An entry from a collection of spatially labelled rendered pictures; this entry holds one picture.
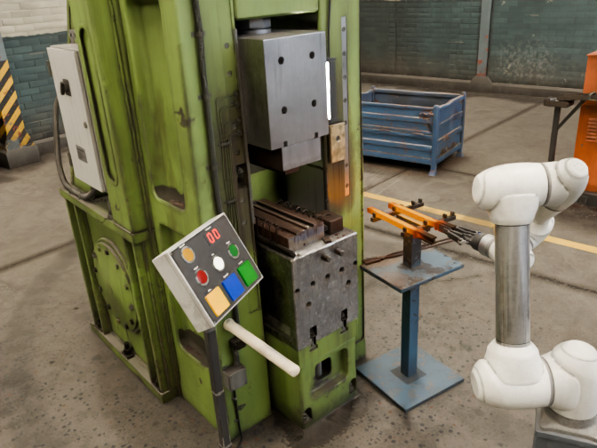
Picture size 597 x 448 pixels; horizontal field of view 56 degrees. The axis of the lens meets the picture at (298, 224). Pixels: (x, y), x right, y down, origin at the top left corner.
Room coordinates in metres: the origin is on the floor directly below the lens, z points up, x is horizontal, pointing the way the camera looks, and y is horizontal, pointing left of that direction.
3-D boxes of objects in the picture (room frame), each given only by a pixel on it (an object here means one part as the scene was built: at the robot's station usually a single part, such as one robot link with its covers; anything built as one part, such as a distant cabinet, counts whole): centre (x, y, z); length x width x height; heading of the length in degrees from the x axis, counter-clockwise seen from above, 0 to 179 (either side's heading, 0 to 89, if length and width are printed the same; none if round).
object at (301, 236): (2.32, 0.10, 0.96); 0.42 x 0.20 x 0.09; 39
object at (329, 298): (2.36, 0.07, 0.69); 0.56 x 0.38 x 0.45; 39
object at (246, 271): (1.77, 0.19, 1.01); 0.07 x 0.05 x 0.07; 154
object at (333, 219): (2.31, -0.13, 0.95); 0.12 x 0.08 x 0.06; 39
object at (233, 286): (1.68, 0.24, 1.01); 0.07 x 0.05 x 0.07; 154
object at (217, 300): (1.59, 0.28, 1.01); 0.07 x 0.05 x 0.07; 154
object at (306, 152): (2.32, 0.10, 1.32); 0.42 x 0.20 x 0.10; 39
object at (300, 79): (2.34, 0.07, 1.56); 0.42 x 0.39 x 0.40; 39
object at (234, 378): (2.02, 0.32, 0.36); 0.09 x 0.07 x 0.12; 129
